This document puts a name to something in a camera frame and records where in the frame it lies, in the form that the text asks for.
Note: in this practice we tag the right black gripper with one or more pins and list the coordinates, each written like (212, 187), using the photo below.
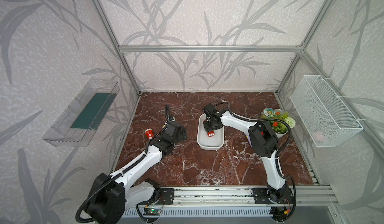
(206, 128)

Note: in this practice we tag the red ribbed flashlight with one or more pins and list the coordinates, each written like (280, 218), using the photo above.
(211, 133)

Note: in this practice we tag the aluminium front rail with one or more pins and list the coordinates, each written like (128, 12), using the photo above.
(240, 196)

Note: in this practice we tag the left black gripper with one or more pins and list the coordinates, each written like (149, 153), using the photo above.
(180, 137)

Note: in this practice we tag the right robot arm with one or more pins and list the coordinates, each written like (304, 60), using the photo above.
(262, 138)

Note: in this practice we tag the potted artificial flower plant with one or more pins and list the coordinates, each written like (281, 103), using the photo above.
(280, 128)

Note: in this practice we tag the green circuit board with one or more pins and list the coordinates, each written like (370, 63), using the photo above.
(150, 211)

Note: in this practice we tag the round colourful tin lid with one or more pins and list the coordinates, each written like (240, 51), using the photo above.
(268, 113)

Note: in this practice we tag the white wire mesh basket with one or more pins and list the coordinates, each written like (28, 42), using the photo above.
(325, 115)

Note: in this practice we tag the red flashlight with white label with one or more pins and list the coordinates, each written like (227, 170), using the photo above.
(149, 133)

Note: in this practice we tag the clear acrylic wall shelf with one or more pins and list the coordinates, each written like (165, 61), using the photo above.
(79, 122)

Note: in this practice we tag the aluminium cage frame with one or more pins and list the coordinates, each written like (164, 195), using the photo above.
(299, 50)

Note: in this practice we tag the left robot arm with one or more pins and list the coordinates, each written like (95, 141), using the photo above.
(111, 195)

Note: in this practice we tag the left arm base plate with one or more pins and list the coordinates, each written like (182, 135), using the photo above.
(163, 196)

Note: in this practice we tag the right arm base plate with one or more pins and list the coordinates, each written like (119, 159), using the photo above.
(261, 196)

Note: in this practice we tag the white plastic storage tray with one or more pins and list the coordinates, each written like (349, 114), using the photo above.
(211, 141)

